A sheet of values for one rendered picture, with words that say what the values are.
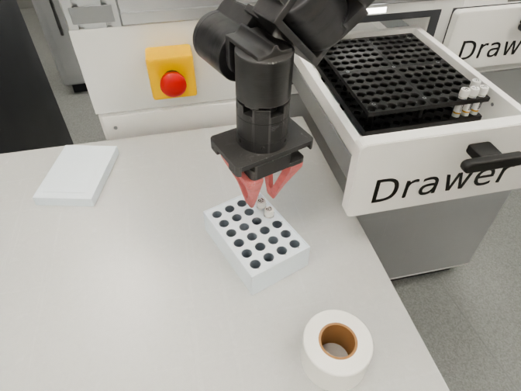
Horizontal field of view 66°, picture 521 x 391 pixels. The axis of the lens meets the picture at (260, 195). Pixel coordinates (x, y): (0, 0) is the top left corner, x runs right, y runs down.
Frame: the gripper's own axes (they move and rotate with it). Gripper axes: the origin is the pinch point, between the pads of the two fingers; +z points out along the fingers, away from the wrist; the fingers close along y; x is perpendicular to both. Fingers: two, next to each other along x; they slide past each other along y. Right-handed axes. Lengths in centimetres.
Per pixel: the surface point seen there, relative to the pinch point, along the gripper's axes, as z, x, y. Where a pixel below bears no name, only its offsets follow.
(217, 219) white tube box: 2.6, -1.4, 5.7
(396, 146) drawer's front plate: -10.2, 9.7, -10.9
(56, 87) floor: 87, -212, 7
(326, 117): -5.0, -4.2, -13.2
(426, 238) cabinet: 56, -7, -63
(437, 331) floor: 81, 11, -61
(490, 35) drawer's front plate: -6, -9, -55
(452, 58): -7.3, -4.6, -39.1
